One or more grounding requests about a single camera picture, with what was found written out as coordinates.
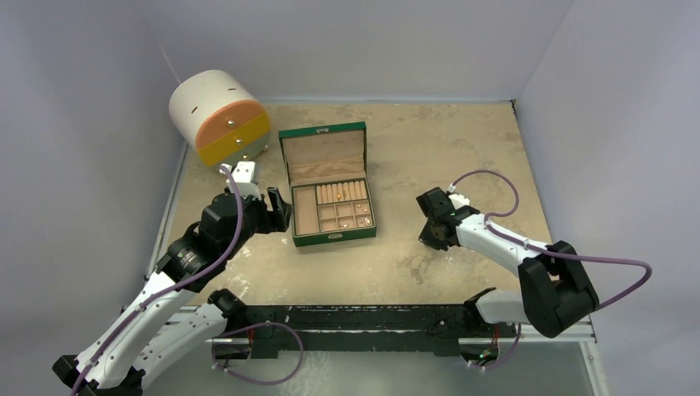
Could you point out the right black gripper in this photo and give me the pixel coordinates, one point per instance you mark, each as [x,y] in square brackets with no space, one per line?
[433,219]

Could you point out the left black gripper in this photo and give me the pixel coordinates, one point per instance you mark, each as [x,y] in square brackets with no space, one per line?
[280,215]

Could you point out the green removable jewelry tray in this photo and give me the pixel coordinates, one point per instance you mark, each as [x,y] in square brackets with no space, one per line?
[320,208]

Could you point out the green jewelry box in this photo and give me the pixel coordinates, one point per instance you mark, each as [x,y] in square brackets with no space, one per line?
[323,154]

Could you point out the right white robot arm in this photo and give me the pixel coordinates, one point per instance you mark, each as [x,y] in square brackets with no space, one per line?
[555,291]

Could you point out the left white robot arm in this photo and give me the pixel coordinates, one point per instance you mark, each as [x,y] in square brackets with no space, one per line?
[135,349]

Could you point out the round three-drawer jewelry cabinet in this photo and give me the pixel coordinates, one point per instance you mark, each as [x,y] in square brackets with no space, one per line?
[220,120]

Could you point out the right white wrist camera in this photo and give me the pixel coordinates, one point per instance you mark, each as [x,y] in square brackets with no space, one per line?
[457,199]

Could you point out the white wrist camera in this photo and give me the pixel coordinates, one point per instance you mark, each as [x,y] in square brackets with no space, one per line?
[457,199]
[245,174]

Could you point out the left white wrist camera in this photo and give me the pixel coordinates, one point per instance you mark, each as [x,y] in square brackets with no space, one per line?
[245,174]

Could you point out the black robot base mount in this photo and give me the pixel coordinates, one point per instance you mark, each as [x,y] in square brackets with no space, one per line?
[445,330]

